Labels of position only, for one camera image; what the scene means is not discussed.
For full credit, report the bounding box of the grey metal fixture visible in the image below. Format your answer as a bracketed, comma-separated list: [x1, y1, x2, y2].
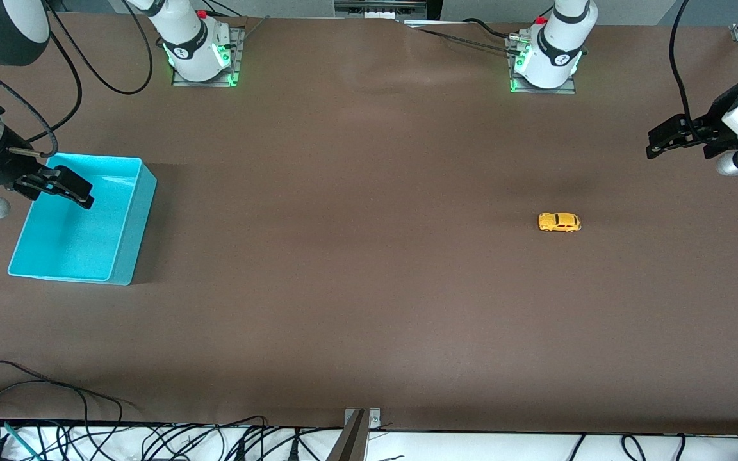
[334, 0, 431, 20]

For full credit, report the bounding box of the thin black base cable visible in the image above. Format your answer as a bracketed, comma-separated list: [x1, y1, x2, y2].
[415, 28, 517, 53]

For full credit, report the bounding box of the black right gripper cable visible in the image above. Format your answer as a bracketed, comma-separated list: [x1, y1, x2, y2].
[0, 19, 83, 158]

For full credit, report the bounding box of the grey metal mounting plate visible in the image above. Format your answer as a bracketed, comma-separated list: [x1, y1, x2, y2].
[344, 408, 381, 431]

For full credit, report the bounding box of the grey camera pole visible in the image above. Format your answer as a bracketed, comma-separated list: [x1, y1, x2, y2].
[327, 410, 368, 461]

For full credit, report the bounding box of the black tangled cable bundle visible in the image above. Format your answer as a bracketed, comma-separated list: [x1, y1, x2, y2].
[55, 416, 344, 461]

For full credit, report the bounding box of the thick black base cable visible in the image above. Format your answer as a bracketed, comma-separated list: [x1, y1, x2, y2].
[464, 17, 518, 40]

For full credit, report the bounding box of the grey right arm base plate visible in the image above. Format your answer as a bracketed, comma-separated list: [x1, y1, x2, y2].
[172, 27, 245, 88]

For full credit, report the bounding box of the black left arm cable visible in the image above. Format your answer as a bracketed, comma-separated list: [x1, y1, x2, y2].
[668, 0, 698, 125]

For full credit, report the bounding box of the yellow toy beetle car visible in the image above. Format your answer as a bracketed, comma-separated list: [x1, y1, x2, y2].
[538, 213, 582, 233]

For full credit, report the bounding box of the black looping right arm cable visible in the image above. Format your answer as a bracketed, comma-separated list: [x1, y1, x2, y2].
[49, 0, 153, 96]

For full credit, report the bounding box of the grey left arm base plate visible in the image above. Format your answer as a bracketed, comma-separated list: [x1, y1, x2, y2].
[509, 35, 578, 95]

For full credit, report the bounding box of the long black table cable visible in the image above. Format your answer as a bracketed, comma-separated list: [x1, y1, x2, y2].
[0, 361, 127, 449]

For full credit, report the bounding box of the teal plastic bin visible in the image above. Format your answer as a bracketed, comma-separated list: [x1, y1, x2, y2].
[8, 152, 158, 286]

